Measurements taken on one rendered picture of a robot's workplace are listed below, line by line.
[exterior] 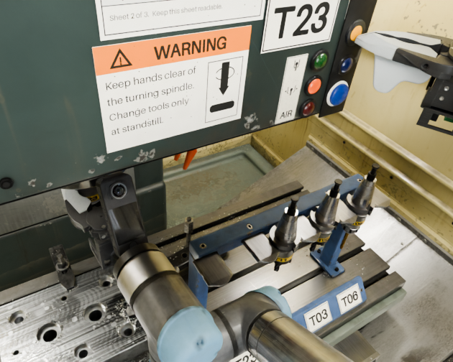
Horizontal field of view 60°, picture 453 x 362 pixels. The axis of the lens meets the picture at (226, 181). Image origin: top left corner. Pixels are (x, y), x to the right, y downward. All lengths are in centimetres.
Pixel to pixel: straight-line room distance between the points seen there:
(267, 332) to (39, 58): 42
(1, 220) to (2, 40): 99
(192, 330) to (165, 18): 33
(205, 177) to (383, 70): 148
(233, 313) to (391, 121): 98
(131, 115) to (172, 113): 4
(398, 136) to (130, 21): 117
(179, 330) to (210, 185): 142
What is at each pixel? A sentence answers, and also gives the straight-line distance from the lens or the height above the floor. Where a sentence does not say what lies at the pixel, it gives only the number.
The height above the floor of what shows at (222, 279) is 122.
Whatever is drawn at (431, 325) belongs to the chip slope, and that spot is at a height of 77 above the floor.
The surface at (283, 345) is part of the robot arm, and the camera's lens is 54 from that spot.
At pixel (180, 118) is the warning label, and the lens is 41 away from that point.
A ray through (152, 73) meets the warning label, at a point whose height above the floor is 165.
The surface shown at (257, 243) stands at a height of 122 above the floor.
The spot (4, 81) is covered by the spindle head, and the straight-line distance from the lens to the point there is 34.
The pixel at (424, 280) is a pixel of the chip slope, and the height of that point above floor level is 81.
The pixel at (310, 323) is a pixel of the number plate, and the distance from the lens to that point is 105.
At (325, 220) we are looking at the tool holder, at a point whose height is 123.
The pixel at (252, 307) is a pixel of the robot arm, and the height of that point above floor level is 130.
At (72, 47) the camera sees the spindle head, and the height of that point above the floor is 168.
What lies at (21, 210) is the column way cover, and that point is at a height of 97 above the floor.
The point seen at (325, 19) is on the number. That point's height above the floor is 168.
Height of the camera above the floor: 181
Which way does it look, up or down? 41 degrees down
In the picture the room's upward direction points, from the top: 6 degrees clockwise
